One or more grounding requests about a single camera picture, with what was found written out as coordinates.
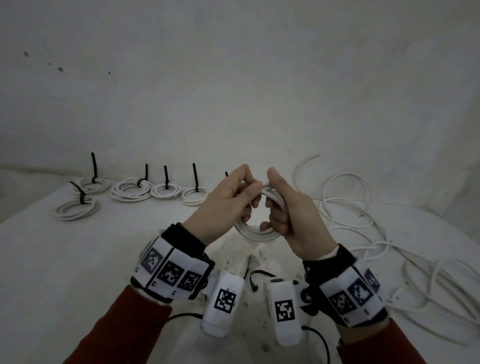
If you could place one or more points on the person's right hand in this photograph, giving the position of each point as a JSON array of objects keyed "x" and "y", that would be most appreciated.
[{"x": 302, "y": 221}]

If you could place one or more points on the person's left hand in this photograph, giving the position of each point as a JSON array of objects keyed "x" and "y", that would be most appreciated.
[{"x": 215, "y": 213}]

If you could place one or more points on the person's left thumb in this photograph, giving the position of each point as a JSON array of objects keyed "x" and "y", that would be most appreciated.
[{"x": 248, "y": 173}]

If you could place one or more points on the person's right thumb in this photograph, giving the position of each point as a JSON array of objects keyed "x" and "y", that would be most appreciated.
[{"x": 275, "y": 180}]

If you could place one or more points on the person's left forearm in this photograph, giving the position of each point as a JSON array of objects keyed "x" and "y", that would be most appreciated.
[{"x": 120, "y": 330}]

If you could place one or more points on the person's right forearm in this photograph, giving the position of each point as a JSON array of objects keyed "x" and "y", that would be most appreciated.
[{"x": 378, "y": 345}]

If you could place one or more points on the left wristband with marker tags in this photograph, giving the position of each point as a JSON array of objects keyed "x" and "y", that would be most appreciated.
[{"x": 168, "y": 268}]

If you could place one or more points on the wristband with marker tags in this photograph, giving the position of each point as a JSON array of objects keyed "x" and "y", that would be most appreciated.
[
  {"x": 168, "y": 268},
  {"x": 348, "y": 290}
]

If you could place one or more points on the right wristband with marker tags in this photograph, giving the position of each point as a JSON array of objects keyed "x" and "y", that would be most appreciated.
[{"x": 348, "y": 290}]

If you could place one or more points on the left wrist camera white wrapped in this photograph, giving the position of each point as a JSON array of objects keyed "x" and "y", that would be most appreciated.
[{"x": 224, "y": 300}]

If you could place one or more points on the wrist camera white wrapped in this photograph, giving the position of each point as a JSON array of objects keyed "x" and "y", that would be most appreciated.
[
  {"x": 224, "y": 300},
  {"x": 285, "y": 311}
]

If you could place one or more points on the right wrist camera white wrapped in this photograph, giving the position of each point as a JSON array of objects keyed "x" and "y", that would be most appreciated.
[{"x": 285, "y": 311}]

